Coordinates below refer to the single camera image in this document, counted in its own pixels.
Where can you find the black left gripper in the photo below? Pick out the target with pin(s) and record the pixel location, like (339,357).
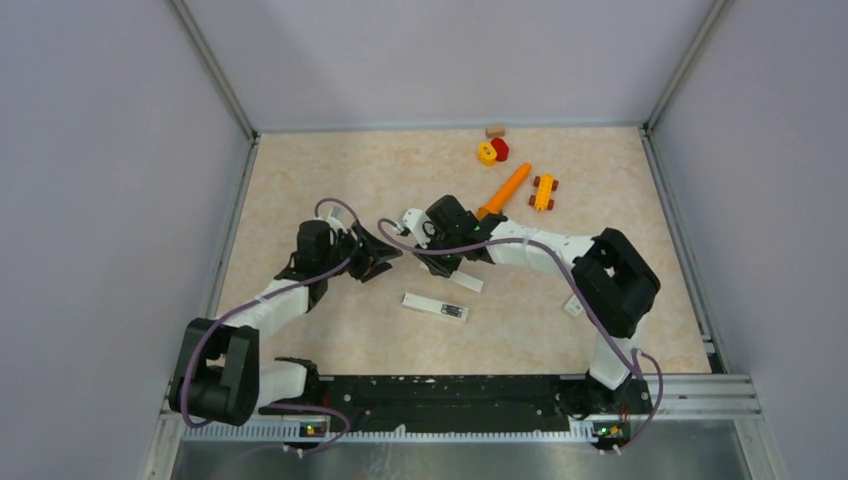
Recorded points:
(377,252)

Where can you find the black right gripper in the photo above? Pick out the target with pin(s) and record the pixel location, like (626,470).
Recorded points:
(437,266)

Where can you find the white remote battery cover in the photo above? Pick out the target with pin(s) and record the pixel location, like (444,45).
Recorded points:
(467,281)

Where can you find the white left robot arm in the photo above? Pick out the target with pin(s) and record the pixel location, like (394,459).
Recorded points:
(218,376)

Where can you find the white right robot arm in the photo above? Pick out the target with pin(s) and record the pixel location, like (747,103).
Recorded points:
(605,272)

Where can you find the small white remote control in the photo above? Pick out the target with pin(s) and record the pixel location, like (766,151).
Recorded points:
(573,307)

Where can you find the orange toy microphone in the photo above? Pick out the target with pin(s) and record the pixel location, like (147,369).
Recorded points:
(497,202)

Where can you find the yellow toy car red wheels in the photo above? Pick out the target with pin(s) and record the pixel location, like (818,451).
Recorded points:
(545,185)

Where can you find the yellow round toy block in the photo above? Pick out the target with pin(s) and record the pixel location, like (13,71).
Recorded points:
(487,154)

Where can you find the red round toy block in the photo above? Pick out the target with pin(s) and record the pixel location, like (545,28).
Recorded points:
(501,148)

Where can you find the small wooden block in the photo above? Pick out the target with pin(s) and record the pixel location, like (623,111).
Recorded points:
(495,131)

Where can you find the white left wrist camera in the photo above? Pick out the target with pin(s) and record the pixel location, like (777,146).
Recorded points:
(336,218)

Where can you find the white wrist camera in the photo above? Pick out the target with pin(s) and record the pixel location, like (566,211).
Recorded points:
(416,222)
(336,218)

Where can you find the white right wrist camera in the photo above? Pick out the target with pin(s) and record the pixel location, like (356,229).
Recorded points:
(416,222)

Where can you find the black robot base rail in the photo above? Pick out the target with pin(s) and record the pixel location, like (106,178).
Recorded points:
(473,404)

